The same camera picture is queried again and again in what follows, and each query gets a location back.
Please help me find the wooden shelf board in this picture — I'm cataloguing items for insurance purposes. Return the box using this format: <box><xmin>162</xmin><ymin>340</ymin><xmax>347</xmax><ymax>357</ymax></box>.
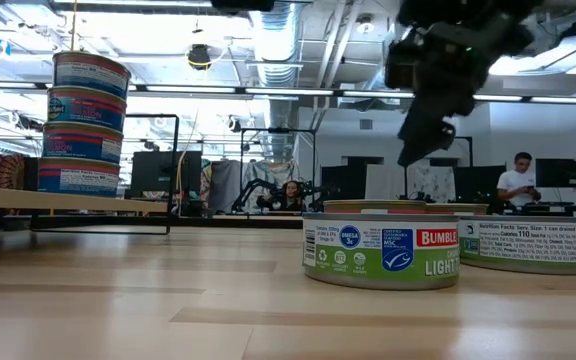
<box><xmin>0</xmin><ymin>185</ymin><xmax>170</xmax><ymax>214</ymax></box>

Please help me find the silver ventilation duct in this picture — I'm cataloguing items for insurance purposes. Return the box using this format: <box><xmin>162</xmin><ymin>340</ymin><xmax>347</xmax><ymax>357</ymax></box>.
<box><xmin>248</xmin><ymin>0</ymin><xmax>305</xmax><ymax>151</ymax></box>

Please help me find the orange patterned cloth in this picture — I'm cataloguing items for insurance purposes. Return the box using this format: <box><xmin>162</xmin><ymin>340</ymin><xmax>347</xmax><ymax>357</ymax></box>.
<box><xmin>0</xmin><ymin>152</ymin><xmax>27</xmax><ymax>190</ymax></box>

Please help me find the person in white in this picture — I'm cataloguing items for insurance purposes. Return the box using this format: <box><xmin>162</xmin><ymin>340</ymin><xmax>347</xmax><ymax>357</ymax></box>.
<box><xmin>496</xmin><ymin>151</ymin><xmax>543</xmax><ymax>207</ymax></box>

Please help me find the ceiling light strip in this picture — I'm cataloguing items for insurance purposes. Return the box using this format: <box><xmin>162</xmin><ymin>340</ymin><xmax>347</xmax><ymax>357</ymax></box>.
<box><xmin>0</xmin><ymin>82</ymin><xmax>576</xmax><ymax>106</ymax></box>

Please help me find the small black monitor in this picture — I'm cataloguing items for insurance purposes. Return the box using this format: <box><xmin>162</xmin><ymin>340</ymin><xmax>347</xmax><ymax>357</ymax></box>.
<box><xmin>535</xmin><ymin>158</ymin><xmax>576</xmax><ymax>189</ymax></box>

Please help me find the seated person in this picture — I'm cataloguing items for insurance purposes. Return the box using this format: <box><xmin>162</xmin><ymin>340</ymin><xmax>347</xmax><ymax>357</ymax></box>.
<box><xmin>262</xmin><ymin>179</ymin><xmax>305</xmax><ymax>212</ymax></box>

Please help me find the grey draped cloth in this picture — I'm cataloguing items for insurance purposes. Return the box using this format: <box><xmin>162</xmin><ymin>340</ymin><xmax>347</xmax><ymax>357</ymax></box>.
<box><xmin>206</xmin><ymin>158</ymin><xmax>302</xmax><ymax>214</ymax></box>

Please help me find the black aluminium table frame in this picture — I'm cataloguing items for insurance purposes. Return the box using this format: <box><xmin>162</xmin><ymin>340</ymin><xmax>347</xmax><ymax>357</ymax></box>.
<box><xmin>0</xmin><ymin>212</ymin><xmax>319</xmax><ymax>232</ymax></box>

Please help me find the black background station frame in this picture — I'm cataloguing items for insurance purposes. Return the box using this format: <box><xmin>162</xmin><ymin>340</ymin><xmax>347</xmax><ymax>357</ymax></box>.
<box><xmin>240</xmin><ymin>127</ymin><xmax>318</xmax><ymax>216</ymax></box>

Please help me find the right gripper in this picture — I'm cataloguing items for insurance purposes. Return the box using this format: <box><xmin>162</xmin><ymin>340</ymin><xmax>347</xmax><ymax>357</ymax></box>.
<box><xmin>384</xmin><ymin>22</ymin><xmax>502</xmax><ymax>169</ymax></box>

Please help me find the black metal shelf frame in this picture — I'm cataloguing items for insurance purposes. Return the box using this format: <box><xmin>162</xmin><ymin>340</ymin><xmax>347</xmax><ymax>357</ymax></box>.
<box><xmin>30</xmin><ymin>113</ymin><xmax>180</xmax><ymax>236</ymax></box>

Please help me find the large black monitor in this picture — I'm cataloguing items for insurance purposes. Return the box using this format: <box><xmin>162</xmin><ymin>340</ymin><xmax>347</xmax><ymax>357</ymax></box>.
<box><xmin>130</xmin><ymin>149</ymin><xmax>203</xmax><ymax>200</ymax></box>

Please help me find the black partition panel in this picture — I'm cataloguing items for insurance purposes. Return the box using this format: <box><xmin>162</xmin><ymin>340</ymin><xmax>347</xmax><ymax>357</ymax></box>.
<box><xmin>320</xmin><ymin>155</ymin><xmax>385</xmax><ymax>204</ymax></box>

